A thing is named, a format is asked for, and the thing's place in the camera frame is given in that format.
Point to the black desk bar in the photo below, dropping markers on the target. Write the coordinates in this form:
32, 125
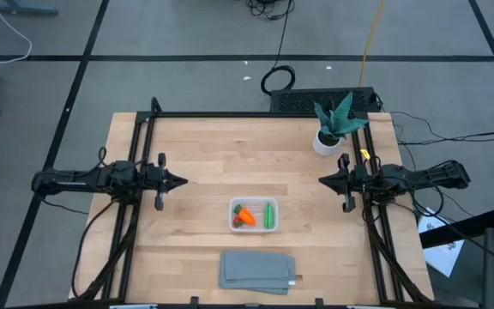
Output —
465, 227

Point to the yellow tag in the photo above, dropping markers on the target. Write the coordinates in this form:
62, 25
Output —
364, 154

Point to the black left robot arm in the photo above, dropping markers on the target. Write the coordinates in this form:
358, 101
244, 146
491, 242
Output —
75, 182

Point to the red toy strawberry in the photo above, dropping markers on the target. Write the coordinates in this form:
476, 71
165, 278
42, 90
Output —
237, 222

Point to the green toy cucumber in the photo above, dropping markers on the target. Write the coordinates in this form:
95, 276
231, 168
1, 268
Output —
269, 216

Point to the orange toy carrot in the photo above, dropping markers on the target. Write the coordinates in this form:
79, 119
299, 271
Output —
247, 216

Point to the black metal table frame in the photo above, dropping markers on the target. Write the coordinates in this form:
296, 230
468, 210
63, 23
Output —
230, 114

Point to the clear plastic tupperware container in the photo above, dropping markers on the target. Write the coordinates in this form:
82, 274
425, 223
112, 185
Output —
257, 201

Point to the black computer case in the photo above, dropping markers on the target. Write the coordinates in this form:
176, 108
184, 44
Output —
298, 101

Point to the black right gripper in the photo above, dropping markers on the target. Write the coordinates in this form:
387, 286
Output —
356, 180

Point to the white printed paper sheet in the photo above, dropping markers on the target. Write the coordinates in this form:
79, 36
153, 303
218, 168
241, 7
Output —
444, 257

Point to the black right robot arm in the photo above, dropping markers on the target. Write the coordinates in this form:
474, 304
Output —
427, 178

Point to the long grey furniture foot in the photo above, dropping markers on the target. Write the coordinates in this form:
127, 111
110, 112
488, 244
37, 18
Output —
19, 7

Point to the green plant in white pot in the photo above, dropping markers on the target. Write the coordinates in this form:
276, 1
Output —
337, 122

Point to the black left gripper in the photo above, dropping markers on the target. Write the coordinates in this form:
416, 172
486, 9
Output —
161, 180

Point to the grey folded cloth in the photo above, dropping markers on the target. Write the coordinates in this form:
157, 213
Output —
255, 270

